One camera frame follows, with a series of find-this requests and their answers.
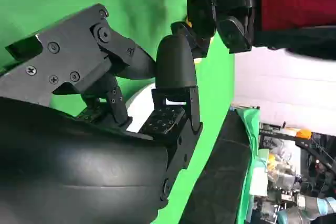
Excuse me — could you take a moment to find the lilac plate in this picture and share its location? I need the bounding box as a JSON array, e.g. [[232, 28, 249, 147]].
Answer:
[[123, 82, 158, 133]]

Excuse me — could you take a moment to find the black backdrop curtain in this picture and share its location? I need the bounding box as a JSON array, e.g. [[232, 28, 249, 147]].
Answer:
[[181, 108, 251, 224]]

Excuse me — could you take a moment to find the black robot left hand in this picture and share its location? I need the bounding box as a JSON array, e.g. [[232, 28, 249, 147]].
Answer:
[[170, 0, 256, 59]]

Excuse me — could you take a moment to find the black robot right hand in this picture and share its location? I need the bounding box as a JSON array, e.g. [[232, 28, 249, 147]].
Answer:
[[0, 3, 204, 224]]

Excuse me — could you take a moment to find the green cloth on workshop desk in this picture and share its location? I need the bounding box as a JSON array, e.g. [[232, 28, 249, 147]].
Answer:
[[230, 104, 263, 224]]

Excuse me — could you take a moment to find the person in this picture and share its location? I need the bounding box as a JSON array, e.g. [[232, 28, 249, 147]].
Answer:
[[250, 0, 336, 61]]

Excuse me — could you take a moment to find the orange workshop object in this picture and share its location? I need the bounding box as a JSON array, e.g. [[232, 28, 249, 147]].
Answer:
[[298, 128, 312, 140]]

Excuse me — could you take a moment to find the orange white toy bread roll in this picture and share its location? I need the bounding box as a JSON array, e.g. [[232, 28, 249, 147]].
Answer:
[[185, 18, 203, 65]]

